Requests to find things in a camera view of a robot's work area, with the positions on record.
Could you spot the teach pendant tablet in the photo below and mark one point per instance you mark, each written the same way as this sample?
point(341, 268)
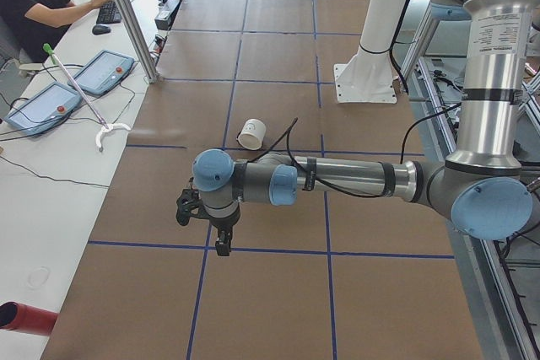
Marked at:
point(49, 108)
point(103, 72)

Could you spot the aluminium side rail frame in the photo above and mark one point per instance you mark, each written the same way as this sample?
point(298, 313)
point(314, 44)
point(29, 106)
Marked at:
point(504, 271)

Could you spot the near teach pendant tablet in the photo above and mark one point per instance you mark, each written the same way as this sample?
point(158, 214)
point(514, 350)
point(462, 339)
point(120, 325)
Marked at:
point(49, 108)

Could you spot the reacher grabber stick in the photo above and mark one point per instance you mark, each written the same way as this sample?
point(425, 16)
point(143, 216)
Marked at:
point(105, 127)

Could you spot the white mug with black handle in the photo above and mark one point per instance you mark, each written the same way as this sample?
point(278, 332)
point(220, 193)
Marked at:
point(252, 134)

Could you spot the black keyboard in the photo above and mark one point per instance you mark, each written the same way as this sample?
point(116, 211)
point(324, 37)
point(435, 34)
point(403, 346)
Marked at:
point(109, 14)

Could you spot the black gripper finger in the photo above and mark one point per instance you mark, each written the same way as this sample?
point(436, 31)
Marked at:
point(227, 243)
point(219, 244)

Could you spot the far teach pendant tablet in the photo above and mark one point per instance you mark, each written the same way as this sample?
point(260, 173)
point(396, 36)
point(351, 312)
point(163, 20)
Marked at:
point(103, 72)

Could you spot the red cylinder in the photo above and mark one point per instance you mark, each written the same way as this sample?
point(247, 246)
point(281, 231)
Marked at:
point(27, 319)

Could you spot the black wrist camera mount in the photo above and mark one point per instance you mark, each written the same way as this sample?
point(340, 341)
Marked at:
point(190, 205)

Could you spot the black computer mouse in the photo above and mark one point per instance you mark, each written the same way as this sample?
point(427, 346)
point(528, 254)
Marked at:
point(101, 29)

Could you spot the brown paper table cover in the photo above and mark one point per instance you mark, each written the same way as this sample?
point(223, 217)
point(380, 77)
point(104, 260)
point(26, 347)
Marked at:
point(330, 277)

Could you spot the person in black shirt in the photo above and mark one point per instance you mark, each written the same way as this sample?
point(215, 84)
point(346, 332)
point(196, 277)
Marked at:
point(36, 22)

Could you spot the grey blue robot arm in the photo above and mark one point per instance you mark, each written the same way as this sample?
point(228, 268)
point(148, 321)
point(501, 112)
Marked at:
point(477, 187)

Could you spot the aluminium frame post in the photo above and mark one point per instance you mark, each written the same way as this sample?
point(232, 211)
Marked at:
point(136, 36)

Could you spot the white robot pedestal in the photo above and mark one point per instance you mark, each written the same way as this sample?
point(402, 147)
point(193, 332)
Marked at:
point(367, 77)

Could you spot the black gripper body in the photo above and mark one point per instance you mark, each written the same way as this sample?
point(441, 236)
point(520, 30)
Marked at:
point(220, 223)

